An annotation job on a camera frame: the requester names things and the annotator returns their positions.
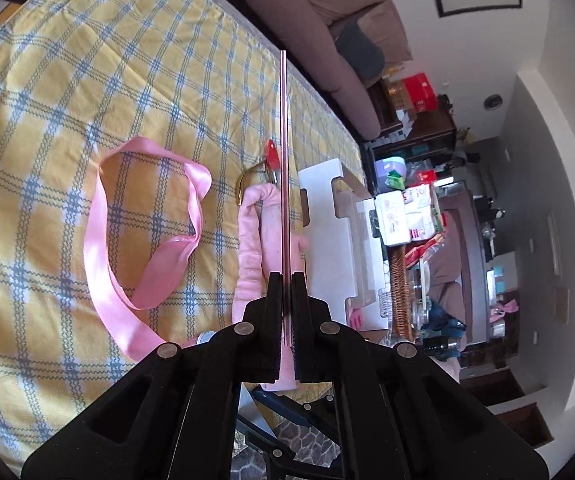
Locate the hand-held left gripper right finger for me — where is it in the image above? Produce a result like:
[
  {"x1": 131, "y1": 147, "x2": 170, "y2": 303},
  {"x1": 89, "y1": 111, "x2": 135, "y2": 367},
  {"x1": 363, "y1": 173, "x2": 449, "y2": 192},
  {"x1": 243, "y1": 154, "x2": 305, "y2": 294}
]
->
[{"x1": 291, "y1": 271, "x2": 551, "y2": 480}]

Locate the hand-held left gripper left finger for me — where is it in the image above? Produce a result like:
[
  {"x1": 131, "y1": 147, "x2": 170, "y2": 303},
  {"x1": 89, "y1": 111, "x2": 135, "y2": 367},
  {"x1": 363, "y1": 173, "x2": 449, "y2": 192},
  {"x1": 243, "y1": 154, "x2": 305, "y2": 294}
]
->
[{"x1": 20, "y1": 271, "x2": 284, "y2": 480}]

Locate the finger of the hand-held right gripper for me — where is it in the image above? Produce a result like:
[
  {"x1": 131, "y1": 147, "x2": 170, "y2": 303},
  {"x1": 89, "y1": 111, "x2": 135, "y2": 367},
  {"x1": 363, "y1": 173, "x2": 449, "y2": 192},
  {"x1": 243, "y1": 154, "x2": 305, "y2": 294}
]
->
[
  {"x1": 252, "y1": 387, "x2": 341, "y2": 453},
  {"x1": 238, "y1": 417, "x2": 298, "y2": 480}
]

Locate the white cardboard box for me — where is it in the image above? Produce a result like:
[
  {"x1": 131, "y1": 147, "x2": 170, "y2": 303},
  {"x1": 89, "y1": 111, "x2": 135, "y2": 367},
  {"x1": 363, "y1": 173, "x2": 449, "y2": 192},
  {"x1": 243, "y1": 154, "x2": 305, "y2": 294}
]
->
[{"x1": 297, "y1": 158, "x2": 393, "y2": 331}]

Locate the white printed nail file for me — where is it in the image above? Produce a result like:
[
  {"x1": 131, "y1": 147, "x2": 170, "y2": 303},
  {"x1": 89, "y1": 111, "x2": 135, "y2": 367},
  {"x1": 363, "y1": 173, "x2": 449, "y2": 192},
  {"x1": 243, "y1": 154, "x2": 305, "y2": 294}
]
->
[{"x1": 280, "y1": 50, "x2": 292, "y2": 348}]

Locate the pink cloth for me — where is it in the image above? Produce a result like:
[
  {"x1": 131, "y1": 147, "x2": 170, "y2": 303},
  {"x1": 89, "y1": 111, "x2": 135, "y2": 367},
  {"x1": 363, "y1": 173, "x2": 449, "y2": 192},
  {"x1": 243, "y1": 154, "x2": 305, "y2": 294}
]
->
[{"x1": 232, "y1": 182, "x2": 311, "y2": 393}]

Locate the wicker basket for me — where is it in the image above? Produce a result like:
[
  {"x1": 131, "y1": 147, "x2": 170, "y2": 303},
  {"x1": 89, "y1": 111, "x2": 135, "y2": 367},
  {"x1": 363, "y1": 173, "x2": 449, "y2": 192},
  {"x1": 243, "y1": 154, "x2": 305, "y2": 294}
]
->
[{"x1": 387, "y1": 245, "x2": 413, "y2": 341}]

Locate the gold cuticle nipper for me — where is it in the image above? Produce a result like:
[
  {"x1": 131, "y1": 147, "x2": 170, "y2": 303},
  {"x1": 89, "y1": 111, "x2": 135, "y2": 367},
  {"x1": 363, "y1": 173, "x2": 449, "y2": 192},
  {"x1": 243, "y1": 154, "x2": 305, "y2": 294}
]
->
[{"x1": 238, "y1": 161, "x2": 281, "y2": 206}]

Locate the pink satin ribbon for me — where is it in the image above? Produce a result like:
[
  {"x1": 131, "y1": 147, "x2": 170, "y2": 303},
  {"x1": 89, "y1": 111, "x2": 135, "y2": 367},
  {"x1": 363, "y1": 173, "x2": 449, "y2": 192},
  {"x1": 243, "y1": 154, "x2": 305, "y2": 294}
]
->
[{"x1": 84, "y1": 136, "x2": 212, "y2": 361}]

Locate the red white tissue pack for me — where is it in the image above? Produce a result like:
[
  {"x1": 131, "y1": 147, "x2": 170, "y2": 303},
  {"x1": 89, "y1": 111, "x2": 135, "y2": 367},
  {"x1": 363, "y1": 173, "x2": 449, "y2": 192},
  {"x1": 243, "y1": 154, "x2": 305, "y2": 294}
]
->
[{"x1": 405, "y1": 182, "x2": 443, "y2": 241}]

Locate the red capped clear tool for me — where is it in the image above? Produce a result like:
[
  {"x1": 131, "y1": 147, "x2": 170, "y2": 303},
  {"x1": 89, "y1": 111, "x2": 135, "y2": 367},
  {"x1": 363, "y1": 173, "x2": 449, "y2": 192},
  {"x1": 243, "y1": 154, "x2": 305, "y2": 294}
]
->
[{"x1": 262, "y1": 139, "x2": 283, "y2": 186}]

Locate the brown armchair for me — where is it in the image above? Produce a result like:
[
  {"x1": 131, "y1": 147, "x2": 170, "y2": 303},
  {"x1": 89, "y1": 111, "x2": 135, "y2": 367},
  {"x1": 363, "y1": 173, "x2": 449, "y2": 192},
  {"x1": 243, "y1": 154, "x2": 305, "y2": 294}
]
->
[{"x1": 427, "y1": 200, "x2": 491, "y2": 346}]

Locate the purple container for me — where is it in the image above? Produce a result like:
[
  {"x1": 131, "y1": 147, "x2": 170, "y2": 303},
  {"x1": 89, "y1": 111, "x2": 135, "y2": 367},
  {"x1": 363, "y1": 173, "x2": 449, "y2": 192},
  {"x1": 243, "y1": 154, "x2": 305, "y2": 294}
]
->
[{"x1": 374, "y1": 157, "x2": 407, "y2": 193}]

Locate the dark wooden cabinet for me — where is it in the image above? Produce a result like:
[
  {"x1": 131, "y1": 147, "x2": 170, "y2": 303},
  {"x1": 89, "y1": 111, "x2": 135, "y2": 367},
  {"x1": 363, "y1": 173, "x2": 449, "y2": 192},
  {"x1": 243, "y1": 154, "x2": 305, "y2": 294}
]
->
[{"x1": 367, "y1": 80, "x2": 457, "y2": 161}]

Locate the red box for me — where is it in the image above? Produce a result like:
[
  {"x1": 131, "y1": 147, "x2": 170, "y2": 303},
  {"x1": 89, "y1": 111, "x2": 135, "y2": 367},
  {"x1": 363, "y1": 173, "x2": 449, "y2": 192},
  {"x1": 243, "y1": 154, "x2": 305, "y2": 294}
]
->
[{"x1": 401, "y1": 73, "x2": 439, "y2": 112}]

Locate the grey cushion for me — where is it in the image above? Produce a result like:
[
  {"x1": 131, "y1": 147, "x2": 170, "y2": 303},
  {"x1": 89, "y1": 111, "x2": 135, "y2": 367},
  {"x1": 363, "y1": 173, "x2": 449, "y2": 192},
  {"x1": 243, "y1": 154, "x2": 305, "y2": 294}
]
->
[{"x1": 337, "y1": 25, "x2": 385, "y2": 78}]

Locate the brown sofa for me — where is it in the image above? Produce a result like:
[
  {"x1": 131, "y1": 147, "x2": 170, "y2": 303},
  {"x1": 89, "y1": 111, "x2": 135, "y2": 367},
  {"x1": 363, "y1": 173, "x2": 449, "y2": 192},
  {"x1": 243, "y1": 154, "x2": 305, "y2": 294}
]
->
[{"x1": 192, "y1": 0, "x2": 413, "y2": 141}]

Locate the yellow checked tablecloth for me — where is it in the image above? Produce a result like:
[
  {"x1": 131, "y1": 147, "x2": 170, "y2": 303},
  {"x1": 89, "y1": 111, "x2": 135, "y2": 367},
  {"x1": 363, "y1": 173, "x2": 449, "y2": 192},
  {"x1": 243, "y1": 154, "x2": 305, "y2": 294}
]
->
[{"x1": 0, "y1": 0, "x2": 368, "y2": 471}]

